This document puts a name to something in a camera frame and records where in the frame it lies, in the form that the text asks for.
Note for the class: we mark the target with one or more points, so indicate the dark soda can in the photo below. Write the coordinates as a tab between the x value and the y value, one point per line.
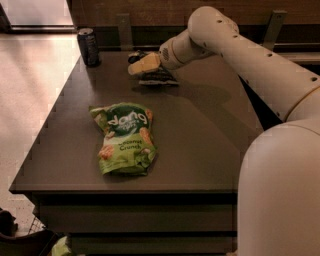
88	47

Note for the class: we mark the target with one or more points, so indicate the green bag in basket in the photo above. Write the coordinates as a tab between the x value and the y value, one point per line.
61	248

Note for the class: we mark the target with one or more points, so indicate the dark drawer cabinet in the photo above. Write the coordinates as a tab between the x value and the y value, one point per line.
186	204

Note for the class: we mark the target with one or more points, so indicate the dark brown chair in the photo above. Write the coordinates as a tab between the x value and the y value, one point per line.
36	244

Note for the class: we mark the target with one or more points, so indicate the metal wall bracket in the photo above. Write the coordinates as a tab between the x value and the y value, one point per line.
273	28
125	31

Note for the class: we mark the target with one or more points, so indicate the blue chip bag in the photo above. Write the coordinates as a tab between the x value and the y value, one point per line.
159	77

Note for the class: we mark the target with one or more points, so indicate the wire basket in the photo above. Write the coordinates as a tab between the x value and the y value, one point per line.
36	226

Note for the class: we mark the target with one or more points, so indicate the left metal wall bracket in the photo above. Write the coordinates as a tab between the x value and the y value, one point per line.
125	31

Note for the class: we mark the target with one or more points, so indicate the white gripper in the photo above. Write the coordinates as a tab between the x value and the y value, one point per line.
167	53

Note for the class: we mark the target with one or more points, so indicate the green coconut crunch bag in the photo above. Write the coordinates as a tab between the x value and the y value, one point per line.
128	147

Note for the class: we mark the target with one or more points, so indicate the right metal wall bracket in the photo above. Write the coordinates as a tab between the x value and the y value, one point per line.
273	28

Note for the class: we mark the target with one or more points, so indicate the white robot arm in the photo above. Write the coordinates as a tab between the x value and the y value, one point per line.
278	212

